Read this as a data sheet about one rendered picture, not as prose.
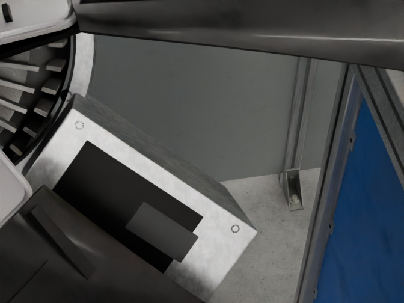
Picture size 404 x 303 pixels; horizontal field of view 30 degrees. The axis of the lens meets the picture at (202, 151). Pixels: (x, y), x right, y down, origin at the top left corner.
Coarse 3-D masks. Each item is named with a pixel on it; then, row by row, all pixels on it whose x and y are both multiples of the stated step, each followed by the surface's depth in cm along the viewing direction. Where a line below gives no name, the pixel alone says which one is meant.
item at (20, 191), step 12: (0, 156) 42; (0, 168) 42; (12, 168) 42; (0, 180) 42; (12, 180) 42; (24, 180) 42; (0, 192) 41; (12, 192) 42; (24, 192) 42; (0, 204) 41; (12, 204) 42; (0, 216) 41
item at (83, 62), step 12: (84, 36) 56; (96, 36) 56; (84, 48) 56; (96, 48) 56; (84, 60) 56; (72, 72) 56; (84, 72) 56; (72, 84) 56; (84, 84) 56; (60, 96) 56; (72, 96) 56; (84, 96) 57; (60, 108) 57; (36, 144) 57; (24, 156) 57
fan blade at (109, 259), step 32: (32, 224) 41; (64, 224) 43; (0, 256) 39; (32, 256) 41; (64, 256) 42; (96, 256) 43; (128, 256) 45; (0, 288) 39; (32, 288) 40; (64, 288) 41; (96, 288) 43; (128, 288) 44; (160, 288) 46
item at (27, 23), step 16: (0, 0) 36; (16, 0) 36; (32, 0) 36; (48, 0) 36; (64, 0) 36; (0, 16) 35; (16, 16) 35; (32, 16) 35; (48, 16) 35; (64, 16) 35; (0, 32) 34; (16, 32) 35; (32, 32) 35; (48, 32) 35
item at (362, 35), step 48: (96, 0) 35; (144, 0) 35; (192, 0) 36; (240, 0) 36; (288, 0) 36; (336, 0) 36; (384, 0) 37; (240, 48) 35; (288, 48) 35; (336, 48) 35; (384, 48) 36
